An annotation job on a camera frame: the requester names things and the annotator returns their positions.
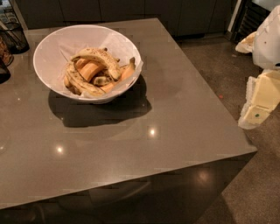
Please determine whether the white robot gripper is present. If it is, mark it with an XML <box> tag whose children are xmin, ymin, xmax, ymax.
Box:
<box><xmin>235</xmin><ymin>5</ymin><xmax>280</xmax><ymax>130</ymax></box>

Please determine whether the spotted yellow banana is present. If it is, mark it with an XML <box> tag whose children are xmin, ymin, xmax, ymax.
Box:
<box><xmin>70</xmin><ymin>47</ymin><xmax>121</xmax><ymax>81</ymax></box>

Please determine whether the orange banana at right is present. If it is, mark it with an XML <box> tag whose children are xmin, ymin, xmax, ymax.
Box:
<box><xmin>101</xmin><ymin>58</ymin><xmax>136</xmax><ymax>93</ymax></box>

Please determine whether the orange banana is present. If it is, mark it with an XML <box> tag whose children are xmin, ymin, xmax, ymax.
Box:
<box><xmin>101</xmin><ymin>58</ymin><xmax>136</xmax><ymax>93</ymax></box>
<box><xmin>79</xmin><ymin>62</ymin><xmax>104</xmax><ymax>82</ymax></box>

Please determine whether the small dark spotted banana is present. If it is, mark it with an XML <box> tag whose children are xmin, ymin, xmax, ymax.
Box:
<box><xmin>92</xmin><ymin>76</ymin><xmax>111</xmax><ymax>87</ymax></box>

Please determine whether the white bowl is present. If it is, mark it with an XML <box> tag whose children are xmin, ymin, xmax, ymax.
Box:
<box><xmin>32</xmin><ymin>24</ymin><xmax>143</xmax><ymax>105</ymax></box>

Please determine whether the orange banana in middle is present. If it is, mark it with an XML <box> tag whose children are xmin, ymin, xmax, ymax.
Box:
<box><xmin>79</xmin><ymin>62</ymin><xmax>104</xmax><ymax>82</ymax></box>

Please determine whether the spotted banana bunch at left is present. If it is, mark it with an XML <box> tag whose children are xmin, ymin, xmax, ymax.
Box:
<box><xmin>64</xmin><ymin>62</ymin><xmax>105</xmax><ymax>96</ymax></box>

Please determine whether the dark cabinet row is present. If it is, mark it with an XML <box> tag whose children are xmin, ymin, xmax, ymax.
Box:
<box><xmin>15</xmin><ymin>0</ymin><xmax>237</xmax><ymax>36</ymax></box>

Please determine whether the dark object at left edge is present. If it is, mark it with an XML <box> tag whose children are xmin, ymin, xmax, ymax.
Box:
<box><xmin>0</xmin><ymin>37</ymin><xmax>13</xmax><ymax>84</ymax></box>

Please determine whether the black wire basket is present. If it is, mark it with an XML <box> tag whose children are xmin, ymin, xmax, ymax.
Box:
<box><xmin>0</xmin><ymin>22</ymin><xmax>30</xmax><ymax>54</ymax></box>

